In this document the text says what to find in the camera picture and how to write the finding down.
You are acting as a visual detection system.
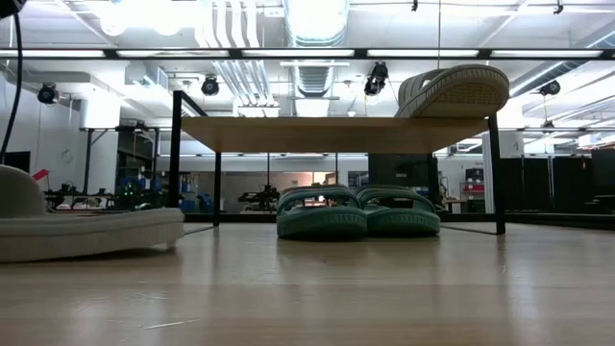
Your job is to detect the green rubber slide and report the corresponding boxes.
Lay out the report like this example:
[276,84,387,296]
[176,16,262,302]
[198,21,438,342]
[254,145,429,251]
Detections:
[276,185,369,240]
[355,185,442,236]

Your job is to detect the beige rubber slide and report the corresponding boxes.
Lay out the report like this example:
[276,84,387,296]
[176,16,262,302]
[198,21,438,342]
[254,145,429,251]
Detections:
[0,163,186,264]
[393,63,510,119]

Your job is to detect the red storage shelf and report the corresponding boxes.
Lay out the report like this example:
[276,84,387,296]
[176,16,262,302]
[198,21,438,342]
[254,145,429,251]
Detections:
[459,167,486,213]

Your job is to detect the black background robot arms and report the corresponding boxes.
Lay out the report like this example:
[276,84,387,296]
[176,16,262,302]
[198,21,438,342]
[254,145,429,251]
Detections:
[237,185,281,213]

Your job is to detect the black standing panel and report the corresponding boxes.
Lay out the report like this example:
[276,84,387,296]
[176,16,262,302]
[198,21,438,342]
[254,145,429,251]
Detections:
[367,153,439,203]

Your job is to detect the white ceiling pipes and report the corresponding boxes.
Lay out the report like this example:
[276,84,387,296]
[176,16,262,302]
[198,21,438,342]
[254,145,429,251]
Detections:
[194,0,281,108]

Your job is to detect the black curtain partition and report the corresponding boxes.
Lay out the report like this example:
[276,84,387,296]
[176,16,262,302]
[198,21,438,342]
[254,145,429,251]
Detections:
[499,148,615,215]

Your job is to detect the wooden shelf with black frame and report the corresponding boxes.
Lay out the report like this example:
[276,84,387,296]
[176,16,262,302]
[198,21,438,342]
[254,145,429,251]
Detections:
[167,89,507,236]

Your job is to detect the black aluminium rig frame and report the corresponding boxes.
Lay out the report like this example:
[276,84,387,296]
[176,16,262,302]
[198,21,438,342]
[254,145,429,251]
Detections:
[0,46,615,231]

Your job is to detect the silver ventilation duct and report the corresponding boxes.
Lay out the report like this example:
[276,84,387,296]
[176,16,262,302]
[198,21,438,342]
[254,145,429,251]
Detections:
[283,0,352,115]

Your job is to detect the black wall screen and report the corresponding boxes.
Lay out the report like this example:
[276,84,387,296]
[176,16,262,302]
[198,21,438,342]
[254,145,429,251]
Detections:
[0,151,31,174]

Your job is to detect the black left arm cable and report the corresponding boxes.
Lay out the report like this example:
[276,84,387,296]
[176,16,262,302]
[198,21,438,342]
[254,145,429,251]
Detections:
[0,12,24,164]

